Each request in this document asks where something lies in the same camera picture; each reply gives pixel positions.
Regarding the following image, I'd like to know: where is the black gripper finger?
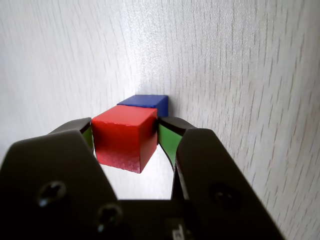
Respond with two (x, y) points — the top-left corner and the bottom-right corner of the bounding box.
(0, 116), (128, 240)
(156, 116), (286, 240)

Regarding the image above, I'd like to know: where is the blue cube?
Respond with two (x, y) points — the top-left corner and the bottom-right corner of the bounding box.
(116, 94), (169, 118)

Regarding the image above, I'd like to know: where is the red cube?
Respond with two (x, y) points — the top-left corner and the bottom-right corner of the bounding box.
(91, 104), (159, 174)

